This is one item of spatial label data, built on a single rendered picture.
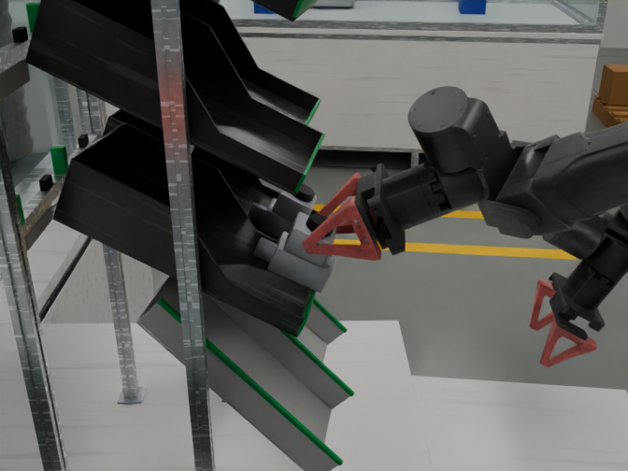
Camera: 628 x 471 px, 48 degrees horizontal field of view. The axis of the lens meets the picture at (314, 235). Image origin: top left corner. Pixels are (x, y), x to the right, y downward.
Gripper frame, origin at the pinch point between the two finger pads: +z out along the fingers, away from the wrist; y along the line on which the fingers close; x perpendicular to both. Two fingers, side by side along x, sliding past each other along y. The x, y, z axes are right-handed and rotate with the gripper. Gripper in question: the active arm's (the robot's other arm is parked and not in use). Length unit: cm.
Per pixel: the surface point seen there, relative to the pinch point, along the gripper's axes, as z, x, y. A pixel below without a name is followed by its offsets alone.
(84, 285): 84, 21, -79
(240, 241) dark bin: 10.5, -0.1, -6.6
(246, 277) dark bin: 9.2, 1.7, 0.1
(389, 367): 9, 42, -35
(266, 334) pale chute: 13.8, 12.9, -7.0
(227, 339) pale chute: 16.9, 9.9, -3.1
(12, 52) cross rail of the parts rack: 17.8, -29.7, 2.4
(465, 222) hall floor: 9, 138, -291
